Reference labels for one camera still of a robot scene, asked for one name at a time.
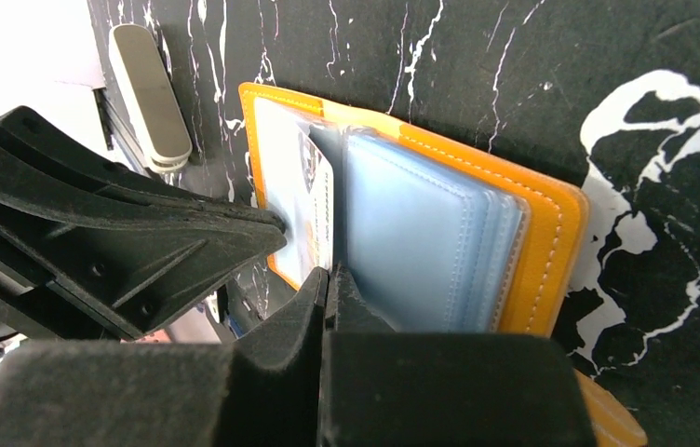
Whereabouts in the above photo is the white plastic clip block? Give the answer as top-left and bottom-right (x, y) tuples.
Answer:
(109, 23), (193, 174)

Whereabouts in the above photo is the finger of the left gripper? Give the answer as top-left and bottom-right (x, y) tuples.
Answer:
(0, 106), (227, 204)
(0, 145), (285, 339)

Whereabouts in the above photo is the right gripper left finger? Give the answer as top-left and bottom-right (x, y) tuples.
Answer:
(0, 268), (329, 446)

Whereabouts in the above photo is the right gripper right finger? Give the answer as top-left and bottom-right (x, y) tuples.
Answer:
(324, 265), (597, 446)

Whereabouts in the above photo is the silver VIP credit card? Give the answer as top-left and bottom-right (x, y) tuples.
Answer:
(251, 99), (334, 290)

